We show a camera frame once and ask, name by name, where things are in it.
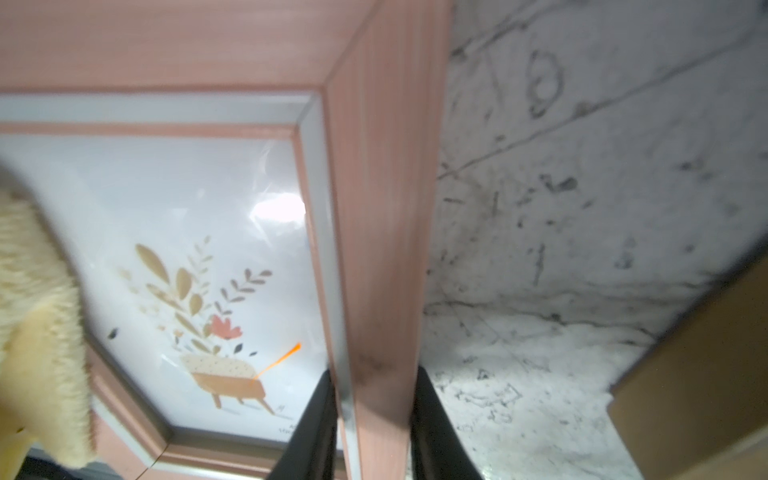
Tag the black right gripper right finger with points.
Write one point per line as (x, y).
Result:
(436, 451)

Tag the wooden picture frame deer print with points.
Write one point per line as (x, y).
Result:
(695, 407)

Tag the yellow microfibre cloth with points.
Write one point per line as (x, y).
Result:
(45, 392)

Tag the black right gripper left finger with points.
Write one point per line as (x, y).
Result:
(310, 453)

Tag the pink picture frame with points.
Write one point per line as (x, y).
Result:
(244, 190)

